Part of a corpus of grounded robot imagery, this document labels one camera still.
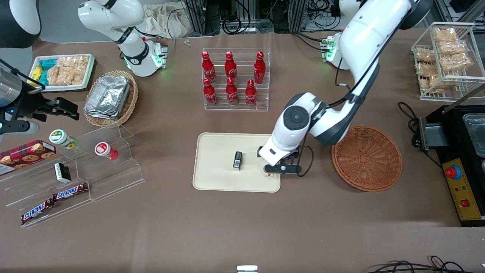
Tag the round brown wicker basket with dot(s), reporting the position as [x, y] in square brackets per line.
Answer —
[367, 159]

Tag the cream plastic tray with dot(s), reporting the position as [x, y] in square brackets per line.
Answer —
[219, 174]

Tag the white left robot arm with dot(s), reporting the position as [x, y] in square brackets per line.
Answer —
[363, 34]

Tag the white rectangular snack tray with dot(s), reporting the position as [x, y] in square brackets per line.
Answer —
[36, 88]

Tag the grey metal bar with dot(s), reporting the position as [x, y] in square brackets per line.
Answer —
[464, 99]

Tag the rice cracker bag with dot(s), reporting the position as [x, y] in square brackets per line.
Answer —
[452, 47]
[445, 34]
[456, 61]
[56, 75]
[427, 69]
[439, 83]
[77, 64]
[425, 55]

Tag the yellow snack packet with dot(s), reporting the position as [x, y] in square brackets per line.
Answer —
[36, 74]

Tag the steel pan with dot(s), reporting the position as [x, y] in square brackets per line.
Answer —
[475, 132]

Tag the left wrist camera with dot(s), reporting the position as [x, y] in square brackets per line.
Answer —
[265, 151]

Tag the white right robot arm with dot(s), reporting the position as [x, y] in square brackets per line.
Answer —
[129, 41]

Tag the yellow control panel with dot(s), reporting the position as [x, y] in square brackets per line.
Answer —
[468, 193]

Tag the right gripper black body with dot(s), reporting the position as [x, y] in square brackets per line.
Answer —
[29, 103]

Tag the red cola bottle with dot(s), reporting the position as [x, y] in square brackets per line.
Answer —
[259, 68]
[251, 94]
[232, 93]
[208, 68]
[210, 94]
[230, 68]

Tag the small black chocolate box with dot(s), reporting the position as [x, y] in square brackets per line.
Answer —
[237, 161]
[62, 172]

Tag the tartan chocolate chip cookie box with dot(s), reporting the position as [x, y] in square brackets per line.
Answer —
[26, 155]

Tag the green sunflower yogurt cup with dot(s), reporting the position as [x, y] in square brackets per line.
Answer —
[60, 137]

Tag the clear acrylic bottle rack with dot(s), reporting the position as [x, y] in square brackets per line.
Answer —
[237, 108]

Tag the small white box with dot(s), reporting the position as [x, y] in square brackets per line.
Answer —
[247, 269]

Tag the clear acrylic tiered stand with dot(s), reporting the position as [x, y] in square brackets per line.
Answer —
[113, 178]

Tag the aluminium foil tray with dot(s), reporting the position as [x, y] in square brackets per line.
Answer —
[102, 116]
[108, 96]

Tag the teal snack packet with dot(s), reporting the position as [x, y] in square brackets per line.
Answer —
[48, 63]
[44, 77]

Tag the beige cloth bag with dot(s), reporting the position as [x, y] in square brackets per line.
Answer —
[163, 19]

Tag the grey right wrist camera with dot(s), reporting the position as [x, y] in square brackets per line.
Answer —
[19, 127]

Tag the black cooking appliance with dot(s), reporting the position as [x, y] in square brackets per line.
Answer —
[451, 129]

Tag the Snickers chocolate bar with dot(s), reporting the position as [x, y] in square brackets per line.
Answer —
[37, 211]
[70, 192]

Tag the red strawberry yogurt cup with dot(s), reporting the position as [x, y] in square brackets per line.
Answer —
[104, 149]

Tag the small sandwich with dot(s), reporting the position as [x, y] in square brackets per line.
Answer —
[268, 175]

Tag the red emergency stop button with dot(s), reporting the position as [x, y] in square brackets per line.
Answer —
[453, 172]

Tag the oval wicker basket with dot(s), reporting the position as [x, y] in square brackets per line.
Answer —
[129, 102]

